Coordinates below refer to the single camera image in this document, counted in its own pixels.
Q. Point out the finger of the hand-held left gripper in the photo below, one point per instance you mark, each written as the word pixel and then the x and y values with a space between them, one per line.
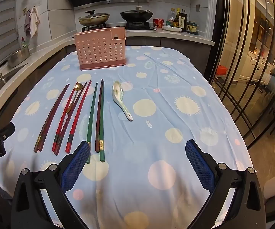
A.
pixel 7 129

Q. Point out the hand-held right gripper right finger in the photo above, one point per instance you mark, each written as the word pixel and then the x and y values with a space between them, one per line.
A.
pixel 199 164

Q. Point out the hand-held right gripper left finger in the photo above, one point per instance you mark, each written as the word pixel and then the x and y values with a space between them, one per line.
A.
pixel 76 164

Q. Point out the green chopstick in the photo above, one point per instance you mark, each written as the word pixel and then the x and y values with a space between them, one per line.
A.
pixel 92 119
pixel 101 152

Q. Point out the dark brown chopstick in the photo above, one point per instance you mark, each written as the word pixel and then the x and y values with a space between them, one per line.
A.
pixel 53 120
pixel 49 121

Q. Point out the dark red chopstick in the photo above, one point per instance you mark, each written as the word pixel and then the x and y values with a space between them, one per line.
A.
pixel 77 102

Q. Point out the gold flower spoon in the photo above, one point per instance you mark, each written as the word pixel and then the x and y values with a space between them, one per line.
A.
pixel 77 86

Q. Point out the white ceramic soup spoon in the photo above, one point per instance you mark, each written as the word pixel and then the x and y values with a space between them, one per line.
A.
pixel 117 93

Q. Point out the pink perforated utensil holder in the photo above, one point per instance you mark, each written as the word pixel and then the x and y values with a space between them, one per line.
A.
pixel 99 50

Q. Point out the kitchen sink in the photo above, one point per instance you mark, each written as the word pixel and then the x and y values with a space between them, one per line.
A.
pixel 8 74

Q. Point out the blue printed tablecloth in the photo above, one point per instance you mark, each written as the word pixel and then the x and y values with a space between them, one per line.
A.
pixel 151 124

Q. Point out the steel pot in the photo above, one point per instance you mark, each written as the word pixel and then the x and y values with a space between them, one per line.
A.
pixel 18 57

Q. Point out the green dish soap bottle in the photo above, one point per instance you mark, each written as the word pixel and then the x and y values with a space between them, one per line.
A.
pixel 24 44

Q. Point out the red bag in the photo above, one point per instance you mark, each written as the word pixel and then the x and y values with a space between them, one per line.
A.
pixel 221 70

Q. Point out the purple hanging towel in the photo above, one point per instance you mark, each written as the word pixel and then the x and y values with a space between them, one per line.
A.
pixel 27 23

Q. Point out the white hanging towel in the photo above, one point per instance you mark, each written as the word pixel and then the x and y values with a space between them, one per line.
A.
pixel 34 21

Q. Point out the glass sliding door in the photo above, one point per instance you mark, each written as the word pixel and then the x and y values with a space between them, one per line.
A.
pixel 242 52

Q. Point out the small seasoning jar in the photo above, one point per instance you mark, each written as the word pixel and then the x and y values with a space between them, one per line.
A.
pixel 189 26
pixel 194 27

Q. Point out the white plate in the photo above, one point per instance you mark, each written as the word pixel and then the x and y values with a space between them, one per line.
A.
pixel 172 28

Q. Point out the cream wok with lid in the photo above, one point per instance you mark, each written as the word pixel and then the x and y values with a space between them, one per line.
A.
pixel 94 19

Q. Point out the dark soy sauce bottle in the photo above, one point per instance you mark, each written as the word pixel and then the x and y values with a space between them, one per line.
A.
pixel 182 20

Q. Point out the yellow cap sauce bottle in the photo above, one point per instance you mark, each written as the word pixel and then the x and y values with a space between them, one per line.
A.
pixel 176 19

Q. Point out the black gas stove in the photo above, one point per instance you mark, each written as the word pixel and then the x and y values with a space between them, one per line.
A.
pixel 137 25

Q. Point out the black wok with lid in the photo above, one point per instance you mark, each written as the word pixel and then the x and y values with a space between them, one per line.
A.
pixel 136 16

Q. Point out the wall outlet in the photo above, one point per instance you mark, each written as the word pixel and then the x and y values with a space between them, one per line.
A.
pixel 198 7

